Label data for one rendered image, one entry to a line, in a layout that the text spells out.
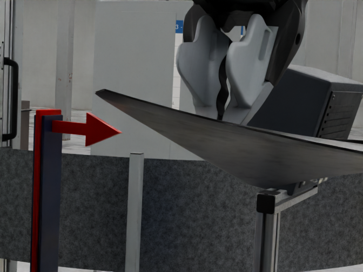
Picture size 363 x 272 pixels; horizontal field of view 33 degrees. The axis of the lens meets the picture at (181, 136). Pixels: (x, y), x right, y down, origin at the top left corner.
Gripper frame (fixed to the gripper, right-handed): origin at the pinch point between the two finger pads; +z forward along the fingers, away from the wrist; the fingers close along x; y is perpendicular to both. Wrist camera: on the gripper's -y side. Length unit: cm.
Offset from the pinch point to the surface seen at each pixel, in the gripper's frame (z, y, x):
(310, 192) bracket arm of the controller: -9, -66, -12
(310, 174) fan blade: 1.2, -5.5, 5.0
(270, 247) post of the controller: 3, -51, -12
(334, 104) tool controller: -21, -53, -7
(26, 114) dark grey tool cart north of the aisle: -142, -484, -472
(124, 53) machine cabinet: -217, -479, -354
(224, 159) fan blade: 1.6, -1.8, -0.3
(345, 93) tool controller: -24, -57, -6
